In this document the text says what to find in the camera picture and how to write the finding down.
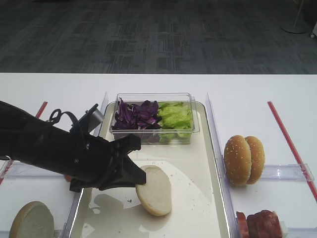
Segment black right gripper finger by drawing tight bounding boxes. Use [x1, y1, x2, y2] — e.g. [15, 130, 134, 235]
[109, 134, 141, 159]

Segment sesame bun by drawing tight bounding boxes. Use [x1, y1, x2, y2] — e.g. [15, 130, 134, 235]
[245, 136, 265, 184]
[224, 135, 252, 186]

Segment upper left clear track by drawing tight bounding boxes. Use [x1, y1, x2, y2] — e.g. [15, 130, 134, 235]
[0, 161, 64, 179]

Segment green lettuce leaves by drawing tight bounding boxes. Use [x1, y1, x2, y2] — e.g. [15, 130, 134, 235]
[158, 102, 193, 130]

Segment left sesame bun top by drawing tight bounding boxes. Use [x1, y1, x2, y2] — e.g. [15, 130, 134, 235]
[224, 135, 252, 186]

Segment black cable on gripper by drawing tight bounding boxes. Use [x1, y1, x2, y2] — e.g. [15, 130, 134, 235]
[46, 108, 86, 147]

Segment right sesame bun top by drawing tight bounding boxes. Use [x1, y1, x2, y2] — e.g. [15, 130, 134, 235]
[245, 136, 265, 184]

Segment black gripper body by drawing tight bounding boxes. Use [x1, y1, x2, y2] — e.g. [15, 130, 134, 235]
[61, 133, 129, 192]

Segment red sausage slice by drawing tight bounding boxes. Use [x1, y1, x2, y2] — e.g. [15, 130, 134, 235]
[236, 211, 249, 238]

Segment clear track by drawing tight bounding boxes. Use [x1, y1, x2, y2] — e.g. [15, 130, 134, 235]
[260, 164, 315, 181]
[287, 227, 317, 238]
[0, 161, 64, 179]

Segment bun half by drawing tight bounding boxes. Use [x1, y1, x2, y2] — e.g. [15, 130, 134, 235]
[9, 201, 54, 238]
[136, 165, 172, 217]

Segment clear rail right of tray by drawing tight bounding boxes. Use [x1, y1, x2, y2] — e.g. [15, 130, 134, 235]
[206, 94, 241, 238]

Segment shredded purple cabbage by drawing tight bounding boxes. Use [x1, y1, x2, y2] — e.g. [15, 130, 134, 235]
[111, 98, 161, 130]

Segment lower right clear track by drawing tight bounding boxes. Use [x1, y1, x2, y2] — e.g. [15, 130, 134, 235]
[287, 227, 317, 238]

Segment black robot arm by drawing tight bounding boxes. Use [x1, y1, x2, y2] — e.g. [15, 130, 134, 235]
[0, 102, 146, 192]

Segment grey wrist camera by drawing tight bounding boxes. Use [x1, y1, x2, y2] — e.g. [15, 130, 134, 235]
[69, 104, 104, 135]

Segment cream metal tray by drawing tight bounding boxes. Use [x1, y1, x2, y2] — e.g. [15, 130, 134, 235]
[70, 102, 230, 238]

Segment upper right clear track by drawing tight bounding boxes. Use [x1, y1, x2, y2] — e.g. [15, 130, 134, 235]
[260, 164, 315, 181]

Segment white pusher behind patty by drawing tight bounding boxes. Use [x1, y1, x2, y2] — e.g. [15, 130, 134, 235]
[280, 221, 289, 238]

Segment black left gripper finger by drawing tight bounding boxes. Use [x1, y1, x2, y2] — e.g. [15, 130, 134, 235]
[99, 158, 146, 191]

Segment right red rod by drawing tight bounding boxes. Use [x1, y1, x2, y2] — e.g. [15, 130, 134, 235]
[267, 101, 317, 200]

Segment clear plastic salad box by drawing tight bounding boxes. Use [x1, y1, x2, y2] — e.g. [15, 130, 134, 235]
[109, 93, 200, 144]

